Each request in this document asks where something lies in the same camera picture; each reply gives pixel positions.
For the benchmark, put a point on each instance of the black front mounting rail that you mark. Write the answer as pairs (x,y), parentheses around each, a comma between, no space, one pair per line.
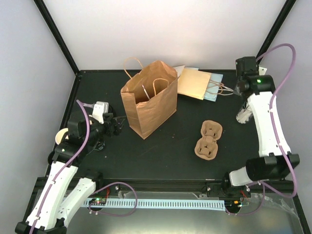
(212,188)

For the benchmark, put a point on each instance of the flat white paper bag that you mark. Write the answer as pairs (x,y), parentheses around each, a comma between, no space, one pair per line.
(179,69)

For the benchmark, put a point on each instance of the blue slotted cable duct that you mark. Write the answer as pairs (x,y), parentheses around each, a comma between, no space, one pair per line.
(129,203)

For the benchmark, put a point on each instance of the flat blue paper bag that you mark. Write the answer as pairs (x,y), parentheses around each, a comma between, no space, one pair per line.
(213,87)

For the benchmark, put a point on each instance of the glass with white stirrers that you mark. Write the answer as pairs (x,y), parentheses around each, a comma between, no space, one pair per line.
(245,114)

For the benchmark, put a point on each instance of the left black frame post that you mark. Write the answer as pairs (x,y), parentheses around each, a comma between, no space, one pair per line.
(40,4)

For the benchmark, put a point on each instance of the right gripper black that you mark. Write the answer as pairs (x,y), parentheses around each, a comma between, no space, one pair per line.
(235,92)

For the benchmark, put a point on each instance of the white stirrer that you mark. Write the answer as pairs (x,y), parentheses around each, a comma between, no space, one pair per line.
(145,92)

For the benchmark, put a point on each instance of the stacked paper cups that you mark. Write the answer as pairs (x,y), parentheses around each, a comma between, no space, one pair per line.
(61,135)

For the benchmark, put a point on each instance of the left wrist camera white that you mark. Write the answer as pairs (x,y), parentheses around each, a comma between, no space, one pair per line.
(100,108)

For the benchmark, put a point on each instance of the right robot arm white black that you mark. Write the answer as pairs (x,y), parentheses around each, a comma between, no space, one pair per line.
(275,160)

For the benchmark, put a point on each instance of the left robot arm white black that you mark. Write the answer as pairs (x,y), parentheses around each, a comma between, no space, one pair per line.
(54,209)

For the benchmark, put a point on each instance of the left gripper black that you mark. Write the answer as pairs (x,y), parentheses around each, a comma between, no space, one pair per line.
(110,131)

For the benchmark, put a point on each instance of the brown pulp cup carrier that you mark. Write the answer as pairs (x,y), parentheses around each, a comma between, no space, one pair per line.
(206,147)

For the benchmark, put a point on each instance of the black coffee lids stack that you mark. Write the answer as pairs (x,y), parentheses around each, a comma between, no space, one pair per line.
(111,110)

